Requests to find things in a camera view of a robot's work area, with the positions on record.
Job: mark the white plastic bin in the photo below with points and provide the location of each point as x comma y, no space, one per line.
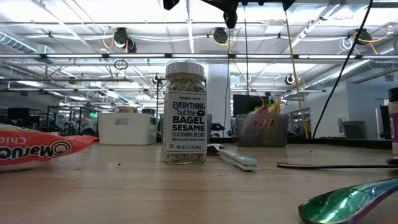
127,132

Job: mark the lime chili shrimp ramen packet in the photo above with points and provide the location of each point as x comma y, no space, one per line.
261,112

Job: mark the yellow ramen packet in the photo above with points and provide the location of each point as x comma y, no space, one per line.
275,107

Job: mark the grey plastic bin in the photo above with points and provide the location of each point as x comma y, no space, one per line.
280,137
210,127

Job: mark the black monitor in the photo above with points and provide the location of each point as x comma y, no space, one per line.
247,104

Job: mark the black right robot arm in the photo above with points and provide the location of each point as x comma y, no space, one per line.
287,3

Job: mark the white round cap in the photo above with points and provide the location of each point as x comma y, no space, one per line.
185,124

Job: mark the orange Maruchan ramen packet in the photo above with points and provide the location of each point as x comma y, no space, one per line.
37,149

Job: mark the dark purple spoon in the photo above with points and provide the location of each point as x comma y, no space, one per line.
326,166

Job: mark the rainbow iridescent spoon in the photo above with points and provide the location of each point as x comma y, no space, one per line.
342,205

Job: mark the black perforated metal case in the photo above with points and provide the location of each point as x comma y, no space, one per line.
342,143

